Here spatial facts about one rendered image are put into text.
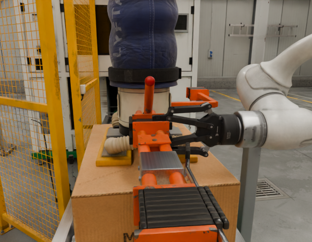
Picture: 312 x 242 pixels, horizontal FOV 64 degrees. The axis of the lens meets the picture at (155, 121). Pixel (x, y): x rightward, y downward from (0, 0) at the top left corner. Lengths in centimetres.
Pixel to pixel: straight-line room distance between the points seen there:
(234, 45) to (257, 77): 957
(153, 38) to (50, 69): 66
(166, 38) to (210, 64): 919
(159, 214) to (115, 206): 36
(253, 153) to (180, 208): 98
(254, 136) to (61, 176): 104
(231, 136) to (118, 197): 29
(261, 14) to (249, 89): 300
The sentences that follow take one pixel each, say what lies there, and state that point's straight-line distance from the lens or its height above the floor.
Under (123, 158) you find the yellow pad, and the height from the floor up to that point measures 97.
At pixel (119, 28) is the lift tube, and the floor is 132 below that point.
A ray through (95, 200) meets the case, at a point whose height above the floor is 93.
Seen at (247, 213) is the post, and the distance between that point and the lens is 137.
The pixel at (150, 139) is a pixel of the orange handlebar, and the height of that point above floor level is 109.
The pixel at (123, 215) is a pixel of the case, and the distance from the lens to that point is 63.
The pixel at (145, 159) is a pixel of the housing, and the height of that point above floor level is 109.
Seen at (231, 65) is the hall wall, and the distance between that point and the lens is 1026.
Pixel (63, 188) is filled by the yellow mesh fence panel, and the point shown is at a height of 57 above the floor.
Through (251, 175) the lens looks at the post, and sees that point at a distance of 127.
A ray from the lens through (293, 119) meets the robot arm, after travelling 65.
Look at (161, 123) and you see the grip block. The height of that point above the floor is 110.
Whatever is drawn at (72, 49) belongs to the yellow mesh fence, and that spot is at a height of 128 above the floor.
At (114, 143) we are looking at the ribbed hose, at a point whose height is 102.
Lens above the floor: 125
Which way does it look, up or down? 15 degrees down
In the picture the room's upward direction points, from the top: straight up
